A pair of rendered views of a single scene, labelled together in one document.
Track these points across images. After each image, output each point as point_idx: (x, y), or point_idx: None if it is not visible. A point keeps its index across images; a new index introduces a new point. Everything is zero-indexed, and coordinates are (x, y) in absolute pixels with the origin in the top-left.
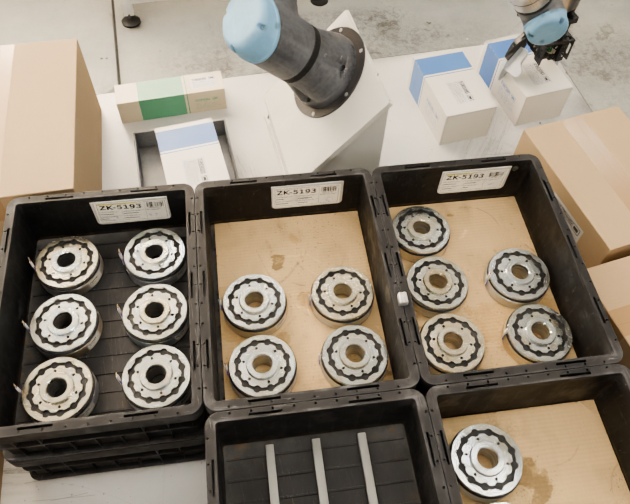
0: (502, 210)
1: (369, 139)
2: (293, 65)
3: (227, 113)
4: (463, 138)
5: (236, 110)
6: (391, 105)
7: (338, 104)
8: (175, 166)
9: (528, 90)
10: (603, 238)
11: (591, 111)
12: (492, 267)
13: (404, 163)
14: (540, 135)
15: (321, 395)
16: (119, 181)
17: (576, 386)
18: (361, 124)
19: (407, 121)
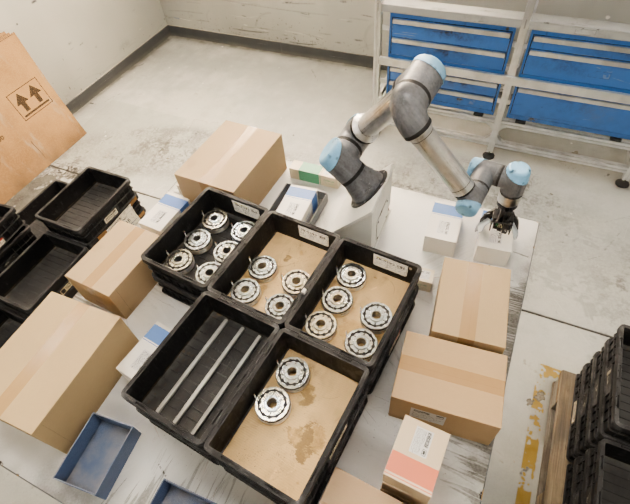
0: (402, 288)
1: (364, 226)
2: (342, 178)
3: (336, 191)
4: (437, 252)
5: (341, 191)
6: (372, 213)
7: (360, 204)
8: (286, 203)
9: (482, 242)
10: (433, 324)
11: (527, 273)
12: (366, 306)
13: (396, 250)
14: (450, 263)
15: (245, 306)
16: (270, 201)
17: (347, 367)
18: (358, 217)
19: (416, 232)
